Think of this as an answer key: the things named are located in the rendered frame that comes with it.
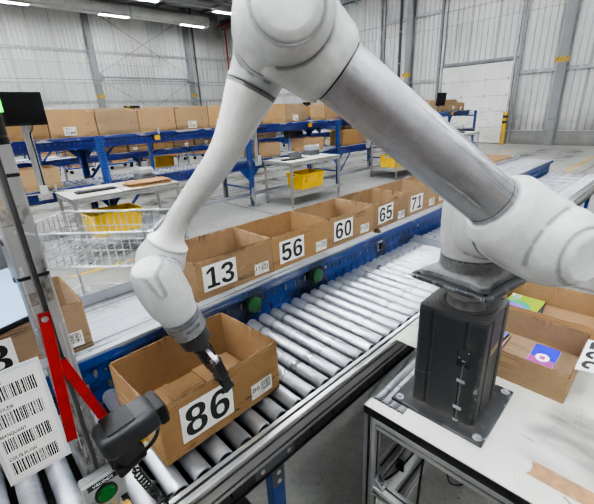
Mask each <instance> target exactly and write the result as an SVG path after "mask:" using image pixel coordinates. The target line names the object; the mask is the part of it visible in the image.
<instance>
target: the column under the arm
mask: <svg viewBox="0 0 594 504"><path fill-rule="evenodd" d="M446 299H447V290H445V289H443V288H439V289H437V290H436V291H435V292H433V293H432V294H431V295H430V296H428V297H427V298H426V299H424V300H423V301H422V302H421V303H420V311H419V323H418V335H417V346H416V358H415V370H414V375H413V376H412V377H411V378H410V379H409V380H408V381H407V382H406V383H405V384H404V385H403V386H402V387H401V388H400V389H399V390H398V391H397V392H396V393H395V394H394V395H393V396H392V400H394V401H396V402H397V403H399V404H401V405H403V406H405V407H406V408H408V409H410V410H412V411H414V412H416V413H417V414H419V415H421V416H423V417H425V418H427V419H428V420H430V421H432V422H434V423H436V424H437V425H439V426H441V427H443V428H445V429H447V430H448V431H450V432H452V433H454V434H456V435H458V436H459V437H461V438H463V439H465V440H467V441H468V442H470V443H472V444H474V445H476V446H478V447H479V448H482V446H483V445H484V443H485V441H486V440H487V438H488V436H489V434H490V433H491V431H492V429H493V428H494V426H495V424H496V422H497V421H498V419H499V417H500V416H501V414H502V412H503V411H504V409H505V407H506V405H507V404H508V402H509V400H510V399H511V397H512V395H513V391H511V390H508V389H506V388H503V387H501V386H499V385H496V384H495V382H496V376H497V371H498V365H499V360H500V354H501V349H502V342H503V338H504V333H505V327H506V322H507V316H508V311H509V305H510V301H509V299H507V298H504V297H500V298H498V299H497V300H495V301H493V302H491V303H490V307H489V308H488V309H486V310H484V311H480V312H469V311H463V310H460V309H457V308H455V307H453V306H451V305H450V304H449V303H448V302H447V300H446Z"/></svg>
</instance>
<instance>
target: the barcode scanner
mask: <svg viewBox="0 0 594 504"><path fill-rule="evenodd" d="M169 415H170V414H169V411H168V409H167V407H166V404H165V403H164V402H163V401H162V400H161V399H160V398H159V396H158V395H157V394H156V393H155V392H153V391H151V390H150V391H148V392H146V393H145V394H144V395H142V396H139V397H137V398H135V399H134V400H132V401H130V402H129V403H127V404H126V403H124V404H123V405H121V406H120V407H118V408H117V409H115V410H114V411H112V412H111V413H109V414H107V415H106V416H104V417H103V418H101V419H100V420H98V423H97V424H96V425H95V426H94V427H93V429H92V438H93V439H94V441H95V443H96V445H97V447H98V448H99V450H100V452H101V454H102V455H103V457H104V458H105V459H106V460H108V461H114V460H117V461H118V462H119V463H120V464H121V466H119V467H117V468H116V469H115V471H116V473H117V474H118V476H119V477H120V478H123V477H125V476H126V475H127V474H128V473H129V472H130V471H131V470H132V469H133V468H134V467H135V466H136V465H137V464H138V463H140V462H141V461H142V460H143V459H144V458H145V457H146V456H147V451H146V450H145V447H144V444H143V442H144V441H145V440H146V439H147V438H148V436H149V435H150V434H151V433H153V432H154V431H156V430H157V429H158V428H159V427H160V425H164V424H166V423H167V422H168V421H169V420H170V416H169Z"/></svg>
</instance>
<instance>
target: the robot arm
mask: <svg viewBox="0 0 594 504"><path fill-rule="evenodd" d="M231 31H232V37H233V41H234V48H233V57H232V61H231V65H230V69H229V72H228V75H227V79H226V82H225V88H224V93H223V99H222V104H221V108H220V113H219V117H218V121H217V125H216V129H215V132H214V135H213V138H212V141H211V143H210V146H209V148H208V150H207V152H206V154H205V155H204V157H203V159H202V161H201V162H200V164H199V165H198V167H197V168H196V170H195V171H194V173H193V175H192V176H191V178H190V179H189V181H188V182H187V184H186V185H185V187H184V188H183V190H182V191H181V193H180V194H179V196H178V198H177V199H176V201H175V202H174V204H173V205H172V207H171V209H170V210H169V212H168V214H167V216H166V217H165V219H164V221H163V223H162V225H161V226H160V228H159V229H158V230H157V231H155V232H152V233H149V234H148V236H147V237H146V239H145V240H144V242H142V243H141V245H140V246H139V248H138V250H137V252H136V256H135V264H134V265H133V267H132V268H131V271H130V280H131V284H132V287H133V290H134V293H135V295H136V296H137V298H138V300H139V301H140V303H141V304H142V306H143V307H144V308H145V310H146V311H147V312H148V314H149V315H150V316H151V317H152V318H153V319H154V320H155V321H157V322H159V323H160V324H161V325H162V327H163V329H164V330H165V331H166V332H167V333H168V335H169V336H171V339H173V340H174V341H176V343H179V344H180V346H181V347H182V349H183V350H184V351H186V352H194V353H195V354H196V355H197V357H198V358H199V359H200V360H201V362H202V363H203V364H204V366H205V367H206V369H209V370H210V373H212V374H213V373H214V374H213V377H215V378H214V379H215V380H216V381H218V382H219V384H220V385H221V387H222V388H223V390H224V391H225V392H226V393H228V392H229V391H230V390H231V388H232V387H233V386H234V384H233V382H232V381H231V379H230V377H229V376H228V374H229V373H228V371H227V370H226V368H225V366H224V364H223V362H222V360H221V356H220V355H217V354H216V353H215V351H214V350H213V346H212V345H211V344H210V343H209V339H210V335H211V334H210V331H209V329H208V328H207V326H206V319H205V317H204V315H203V314H202V312H201V311H200V309H199V307H198V305H197V304H196V302H195V300H194V295H193V293H192V289H191V286H190V284H189V282H188V280H187V279H186V277H185V275H184V273H183V271H184V269H185V262H186V256H187V251H188V247H187V245H186V243H185V241H184V237H185V232H186V229H187V227H188V225H189V223H190V221H191V219H192V218H193V216H194V215H195V214H196V212H197V211H198V210H199V209H200V208H201V207H202V205H203V204H204V203H205V202H206V201H207V200H208V199H209V197H210V196H211V195H212V194H213V193H214V192H215V190H216V189H217V188H218V187H219V186H220V185H221V183H222V182H223V181H224V180H225V178H226V177H227V176H228V174H229V173H230V172H231V170H232V169H233V167H234V166H235V164H236V163H237V161H238V159H239V158H240V156H241V154H242V153H243V151H244V149H245V148H246V146H247V144H248V143H249V141H250V139H251V138H252V136H253V134H254V133H255V131H256V130H257V128H258V126H259V125H260V123H261V122H262V120H263V119H264V117H265V116H266V114H267V113H268V111H269V110H270V109H271V107H272V106H273V104H274V102H275V100H276V98H277V96H278V94H279V93H280V91H281V89H282V88H284V89H286V90H287V91H289V92H291V93H293V94H294V95H296V96H297V97H299V98H301V99H302V100H305V101H312V102H316V101H317V100H318V99H319V100H320V101H321V102H322V103H324V104H325V105H326V106H327V107H329V108H330V109H331V110H332V111H334V112H335V113H336V114H337V115H339V116H340V117H341V118H342V119H344V120H345V121H346V122H347V123H349V124H350V125H351V126H352V127H354V128H355V129H356V130H357V131H359V132H360V133H361V134H362V135H364V136H365V137H366V138H368V139H369V140H370V141H371V142H373V143H374V144H375V145H376V146H378V147H379V148H380V149H381V150H383V151H384V152H385V153H386V154H388V155H389V156H390V157H391V158H393V159H394V160H395V161H396V162H398V163H399V164H400V165H401V166H403V167H404V168H405V169H406V170H408V171H409V172H410V173H411V174H413V175H414V176H415V177H416V178H418V179H419V180H420V181H421V182H423V183H424V184H425V185H426V186H428V187H429V188H430V189H431V190H433V191H434V192H435V193H436V194H438V195H439V196H440V197H441V198H443V199H444V201H443V207H442V216H441V232H440V239H441V252H440V258H439V261H438V262H436V263H434V264H431V265H427V266H424V267H422V274H424V275H428V276H433V277H437V278H440V279H443V280H446V281H449V282H452V283H455V284H458V285H461V286H464V287H467V288H469V289H472V290H474V291H475V292H477V293H481V294H488V293H490V291H491V290H492V289H493V288H495V287H497V286H499V285H500V284H502V283H504V282H506V281H508V280H510V279H512V278H514V277H520V278H522V279H524V280H527V281H529V282H531V283H534V284H537V285H542V286H549V287H570V286H576V285H579V284H581V283H583V282H586V281H588V280H590V279H592V278H594V214H593V213H592V212H591V211H589V210H587V209H585V208H582V207H579V206H576V205H575V203H574V202H572V201H570V200H569V199H567V198H565V197H563V196H562V195H560V194H559V193H557V192H555V191H554V190H552V189H551V188H549V187H548V186H546V185H545V184H543V183H542V182H540V181H539V180H537V179H535V178H534V177H532V176H529V175H513V176H512V175H511V174H510V173H509V171H507V170H505V169H504V168H503V167H501V166H497V165H496V164H495V163H494V162H493V161H492V160H490V159H489V158H488V157H487V156H486V155H485V154H484V153H483V152H482V151H480V150H479V149H478V148H477V147H476V146H475V145H474V144H473V143H471V142H470V141H469V140H468V139H467V138H466V137H465V136H464V135H463V134H461V133H460V132H459V131H458V130H457V129H456V128H455V127H454V126H452V125H451V124H450V123H449V122H448V121H447V120H446V119H445V118H443V117H442V116H441V115H440V114H439V113H438V112H437V111H436V110H435V109H433V108H432V107H431V106H430V105H429V104H428V103H427V102H426V101H424V100H423V99H422V98H421V97H420V96H419V95H418V94H417V93H416V92H414V91H413V90H412V89H411V88H410V87H409V86H408V85H407V84H405V83H404V82H403V81H402V80H401V79H400V78H399V77H398V76H397V75H395V74H394V73H393V72H392V71H391V70H390V69H389V68H388V67H386V66H385V65H384V64H383V63H382V62H381V61H380V60H379V59H378V58H376V57H375V56H374V55H373V54H372V53H371V52H370V51H369V50H367V49H366V48H365V47H364V46H363V45H362V44H361V43H360V42H359V41H360V35H359V31H358V28H357V26H356V24H355V22H354V21H353V20H352V18H351V17H350V16H349V14H348V13H347V11H346V10H345V8H344V7H343V6H342V4H341V3H340V1H339V0H233V4H232V10H231Z"/></svg>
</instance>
